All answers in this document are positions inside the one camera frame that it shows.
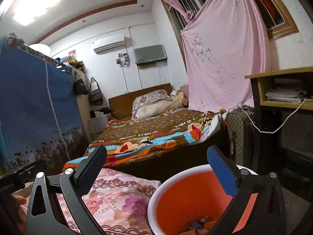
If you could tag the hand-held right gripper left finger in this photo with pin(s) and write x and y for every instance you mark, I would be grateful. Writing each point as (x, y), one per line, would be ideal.
(91, 169)

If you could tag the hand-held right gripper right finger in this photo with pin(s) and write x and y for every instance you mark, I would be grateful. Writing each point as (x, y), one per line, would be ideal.
(222, 173)

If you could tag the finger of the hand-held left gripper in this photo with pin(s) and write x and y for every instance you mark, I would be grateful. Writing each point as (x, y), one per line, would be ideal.
(34, 167)

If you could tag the orange bucket with white rim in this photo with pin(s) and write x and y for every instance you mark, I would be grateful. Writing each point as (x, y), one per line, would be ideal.
(185, 195)

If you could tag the person's left hand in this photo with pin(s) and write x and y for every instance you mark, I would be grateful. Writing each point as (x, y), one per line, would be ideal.
(19, 200)

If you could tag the white nightstand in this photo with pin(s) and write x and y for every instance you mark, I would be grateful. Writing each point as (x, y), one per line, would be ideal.
(97, 124)

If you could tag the checkered suitcase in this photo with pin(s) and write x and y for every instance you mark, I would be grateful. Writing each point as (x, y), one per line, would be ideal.
(238, 132)

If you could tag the dark clothes heap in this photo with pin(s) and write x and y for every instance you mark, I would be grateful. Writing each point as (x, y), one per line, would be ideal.
(100, 112)

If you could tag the beige cabinet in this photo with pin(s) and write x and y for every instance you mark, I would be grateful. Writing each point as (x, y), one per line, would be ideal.
(82, 107)

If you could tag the blue fabric wardrobe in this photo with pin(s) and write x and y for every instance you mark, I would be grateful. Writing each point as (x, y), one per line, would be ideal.
(31, 102)

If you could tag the bed with colourful blanket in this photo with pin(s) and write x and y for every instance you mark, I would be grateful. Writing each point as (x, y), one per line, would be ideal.
(151, 129)

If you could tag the wooden bed headboard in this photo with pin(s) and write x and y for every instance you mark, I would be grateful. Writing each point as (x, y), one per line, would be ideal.
(122, 102)

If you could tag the black handbag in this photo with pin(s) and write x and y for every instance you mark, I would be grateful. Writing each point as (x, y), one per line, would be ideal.
(95, 94)
(80, 87)

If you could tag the yellow cloth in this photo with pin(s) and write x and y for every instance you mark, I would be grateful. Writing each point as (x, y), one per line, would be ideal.
(181, 98)

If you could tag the cream pillow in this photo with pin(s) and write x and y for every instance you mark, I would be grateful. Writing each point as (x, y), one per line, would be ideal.
(161, 109)

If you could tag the floral pillow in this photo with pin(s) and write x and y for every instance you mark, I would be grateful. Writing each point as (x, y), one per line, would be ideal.
(149, 100)

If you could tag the stack of papers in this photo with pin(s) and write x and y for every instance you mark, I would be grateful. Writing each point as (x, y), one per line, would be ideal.
(286, 94)

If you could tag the colourful clutter heap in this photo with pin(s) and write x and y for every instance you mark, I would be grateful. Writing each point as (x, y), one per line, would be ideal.
(75, 58)

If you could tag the white round lampshade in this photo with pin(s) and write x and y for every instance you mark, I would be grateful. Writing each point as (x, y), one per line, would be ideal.
(40, 50)

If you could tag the pink hanging sheet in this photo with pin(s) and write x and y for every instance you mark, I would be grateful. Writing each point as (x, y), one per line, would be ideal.
(225, 53)

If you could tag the white air conditioner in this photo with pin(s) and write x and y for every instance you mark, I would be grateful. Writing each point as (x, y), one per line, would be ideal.
(108, 44)

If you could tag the ceiling light panel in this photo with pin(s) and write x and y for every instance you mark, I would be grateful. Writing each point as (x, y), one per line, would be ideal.
(36, 3)

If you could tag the red cloth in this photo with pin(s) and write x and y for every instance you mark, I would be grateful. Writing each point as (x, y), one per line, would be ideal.
(266, 2)

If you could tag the wall socket cluster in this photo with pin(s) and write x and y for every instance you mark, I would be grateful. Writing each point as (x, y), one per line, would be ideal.
(123, 60)

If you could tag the wooden desk with black frame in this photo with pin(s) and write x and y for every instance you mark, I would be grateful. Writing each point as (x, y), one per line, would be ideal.
(281, 72)

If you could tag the covered wall television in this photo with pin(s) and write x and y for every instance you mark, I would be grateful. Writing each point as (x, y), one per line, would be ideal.
(150, 53)

